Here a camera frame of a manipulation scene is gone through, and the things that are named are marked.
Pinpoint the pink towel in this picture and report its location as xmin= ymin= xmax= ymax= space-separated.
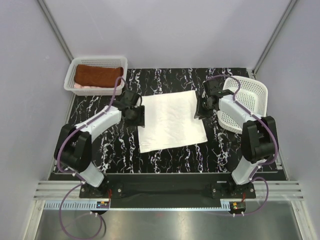
xmin=72 ymin=83 xmax=114 ymax=91

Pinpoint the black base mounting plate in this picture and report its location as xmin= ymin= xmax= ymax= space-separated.
xmin=79 ymin=173 xmax=256 ymax=200

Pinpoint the white towel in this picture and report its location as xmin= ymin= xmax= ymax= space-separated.
xmin=138 ymin=90 xmax=208 ymax=153

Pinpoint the right connector board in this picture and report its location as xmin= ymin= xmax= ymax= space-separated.
xmin=231 ymin=201 xmax=246 ymax=210

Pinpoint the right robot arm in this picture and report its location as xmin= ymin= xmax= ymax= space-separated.
xmin=194 ymin=74 xmax=279 ymax=199

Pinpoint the aluminium frame rail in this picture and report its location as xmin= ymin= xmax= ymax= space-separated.
xmin=33 ymin=180 xmax=304 ymax=201

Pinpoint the white rectangular mesh basket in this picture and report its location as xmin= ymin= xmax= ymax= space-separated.
xmin=63 ymin=55 xmax=128 ymax=96

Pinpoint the left connector board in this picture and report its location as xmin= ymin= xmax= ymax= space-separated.
xmin=96 ymin=199 xmax=110 ymax=209

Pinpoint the white oval laundry basket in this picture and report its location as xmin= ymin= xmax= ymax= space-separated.
xmin=217 ymin=76 xmax=268 ymax=135

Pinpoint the connector board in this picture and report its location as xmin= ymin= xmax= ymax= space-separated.
xmin=231 ymin=201 xmax=246 ymax=210
xmin=96 ymin=199 xmax=110 ymax=209

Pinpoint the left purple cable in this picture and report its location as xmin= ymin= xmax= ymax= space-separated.
xmin=56 ymin=76 xmax=126 ymax=237

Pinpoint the brown towel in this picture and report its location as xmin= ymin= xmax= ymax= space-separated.
xmin=74 ymin=64 xmax=124 ymax=88

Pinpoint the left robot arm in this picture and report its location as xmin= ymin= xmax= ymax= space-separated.
xmin=54 ymin=90 xmax=145 ymax=198

